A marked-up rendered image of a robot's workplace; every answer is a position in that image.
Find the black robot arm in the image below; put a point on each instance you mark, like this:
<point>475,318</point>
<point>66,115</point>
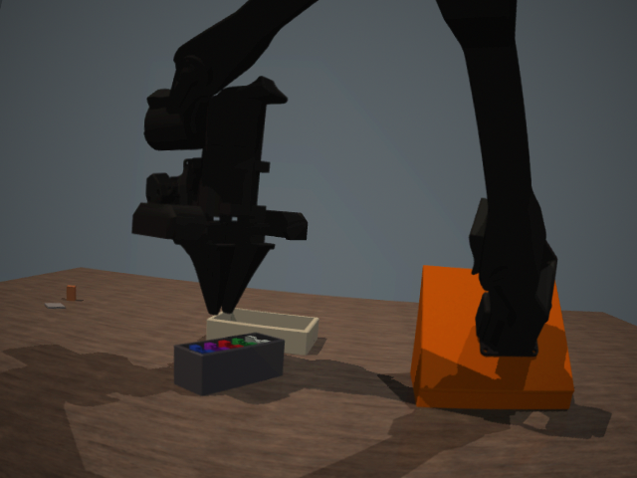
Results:
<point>508,238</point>

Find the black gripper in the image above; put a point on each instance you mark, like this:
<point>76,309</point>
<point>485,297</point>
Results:
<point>226,253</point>

